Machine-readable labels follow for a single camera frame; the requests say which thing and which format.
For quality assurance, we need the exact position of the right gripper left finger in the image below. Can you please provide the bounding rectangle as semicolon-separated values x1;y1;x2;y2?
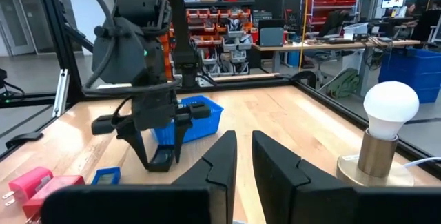
40;130;239;224

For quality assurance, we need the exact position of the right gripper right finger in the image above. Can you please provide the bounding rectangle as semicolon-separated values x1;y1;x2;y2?
251;130;441;224

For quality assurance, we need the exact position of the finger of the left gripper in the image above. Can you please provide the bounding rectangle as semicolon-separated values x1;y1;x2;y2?
173;113;194;165
116;122;152;170

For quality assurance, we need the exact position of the black digital display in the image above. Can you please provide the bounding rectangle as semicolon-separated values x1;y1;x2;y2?
147;144;176;173

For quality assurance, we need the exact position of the bright pinkish red wall charger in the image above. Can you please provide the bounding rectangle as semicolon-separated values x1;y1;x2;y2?
2;166;54;207

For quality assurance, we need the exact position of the black office chair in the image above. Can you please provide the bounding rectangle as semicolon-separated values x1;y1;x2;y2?
316;9;351;80

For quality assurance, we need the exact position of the blue plastic basket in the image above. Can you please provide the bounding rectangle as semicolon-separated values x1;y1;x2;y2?
150;94;225;146

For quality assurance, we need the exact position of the blue digital display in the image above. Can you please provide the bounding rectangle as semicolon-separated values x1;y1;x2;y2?
90;166;122;186

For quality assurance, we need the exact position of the shelf with storage bins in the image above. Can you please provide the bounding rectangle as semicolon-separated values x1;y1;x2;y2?
168;0;260;79

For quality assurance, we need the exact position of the black clamp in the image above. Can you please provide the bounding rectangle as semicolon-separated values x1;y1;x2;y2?
5;132;44;150

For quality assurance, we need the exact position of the green bag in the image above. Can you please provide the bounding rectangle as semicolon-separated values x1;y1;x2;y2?
326;68;362;100

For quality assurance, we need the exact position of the grey blue box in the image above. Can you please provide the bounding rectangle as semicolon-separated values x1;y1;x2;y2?
259;26;285;48

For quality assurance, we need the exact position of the white light bulb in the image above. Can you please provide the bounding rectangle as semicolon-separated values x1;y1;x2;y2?
363;81;420;141

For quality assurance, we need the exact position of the wooden desk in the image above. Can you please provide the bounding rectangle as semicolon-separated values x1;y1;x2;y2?
252;39;422;74

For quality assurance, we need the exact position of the white storage bin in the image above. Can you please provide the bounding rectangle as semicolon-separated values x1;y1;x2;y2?
342;22;370;41

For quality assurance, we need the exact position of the large blue bin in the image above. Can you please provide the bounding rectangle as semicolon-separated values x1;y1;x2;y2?
378;47;441;105

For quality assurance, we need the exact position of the rack with red bins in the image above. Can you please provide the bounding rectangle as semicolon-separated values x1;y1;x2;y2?
305;0;358;32

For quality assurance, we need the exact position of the lit computer monitor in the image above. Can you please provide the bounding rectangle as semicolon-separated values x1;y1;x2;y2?
380;0;407;10

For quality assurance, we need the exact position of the person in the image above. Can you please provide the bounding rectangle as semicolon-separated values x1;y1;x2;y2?
404;2;418;20

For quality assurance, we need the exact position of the silver aluminium bracket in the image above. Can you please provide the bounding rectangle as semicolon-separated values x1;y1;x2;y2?
52;68;71;119

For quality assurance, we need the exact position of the black aluminium table frame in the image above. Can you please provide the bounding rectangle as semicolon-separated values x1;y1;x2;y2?
0;0;441;180

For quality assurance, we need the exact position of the black device with cable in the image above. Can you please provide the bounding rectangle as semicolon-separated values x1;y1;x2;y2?
0;68;26;103

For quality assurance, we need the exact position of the white lamp cord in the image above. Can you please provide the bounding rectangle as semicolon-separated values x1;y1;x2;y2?
402;156;441;169

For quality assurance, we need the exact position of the yellow hanging cable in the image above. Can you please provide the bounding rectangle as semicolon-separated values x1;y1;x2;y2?
297;0;310;72

